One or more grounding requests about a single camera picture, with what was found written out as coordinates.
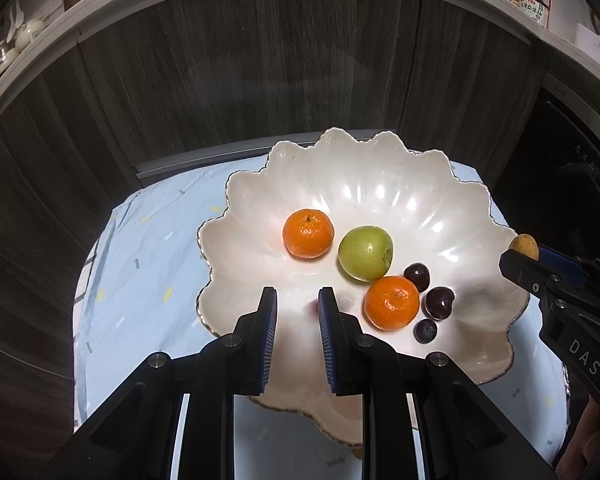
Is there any black oven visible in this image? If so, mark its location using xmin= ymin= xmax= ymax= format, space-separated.
xmin=490 ymin=72 xmax=600 ymax=281

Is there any grey kitchen countertop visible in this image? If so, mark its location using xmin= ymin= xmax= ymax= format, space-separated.
xmin=0 ymin=0 xmax=600 ymax=126

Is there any person's right hand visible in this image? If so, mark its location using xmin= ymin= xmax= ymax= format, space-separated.
xmin=555 ymin=397 xmax=600 ymax=480

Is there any white box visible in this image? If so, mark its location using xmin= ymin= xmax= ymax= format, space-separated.
xmin=574 ymin=22 xmax=600 ymax=70

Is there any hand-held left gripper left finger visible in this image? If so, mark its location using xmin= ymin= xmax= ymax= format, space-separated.
xmin=27 ymin=286 xmax=279 ymax=480

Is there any small yellow fruit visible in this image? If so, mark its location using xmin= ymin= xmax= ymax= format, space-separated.
xmin=510 ymin=234 xmax=539 ymax=261

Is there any green apple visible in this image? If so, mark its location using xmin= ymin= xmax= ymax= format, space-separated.
xmin=337 ymin=226 xmax=395 ymax=282

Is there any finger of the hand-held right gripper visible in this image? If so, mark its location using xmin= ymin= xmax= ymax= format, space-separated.
xmin=499 ymin=250 xmax=566 ymax=306
xmin=537 ymin=245 xmax=600 ymax=288

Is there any white ceramic teapot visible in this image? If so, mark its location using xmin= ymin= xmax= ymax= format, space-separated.
xmin=14 ymin=17 xmax=47 ymax=52

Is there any white scalloped bowl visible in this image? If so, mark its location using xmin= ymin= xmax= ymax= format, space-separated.
xmin=196 ymin=127 xmax=531 ymax=448

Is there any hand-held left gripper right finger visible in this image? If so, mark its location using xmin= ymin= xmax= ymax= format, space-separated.
xmin=317 ymin=287 xmax=561 ymax=480

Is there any orange tangerine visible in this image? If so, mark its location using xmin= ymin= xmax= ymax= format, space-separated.
xmin=282 ymin=208 xmax=335 ymax=260
xmin=364 ymin=276 xmax=421 ymax=331

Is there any light blue patterned tablecloth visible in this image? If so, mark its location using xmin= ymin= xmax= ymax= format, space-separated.
xmin=72 ymin=152 xmax=571 ymax=480

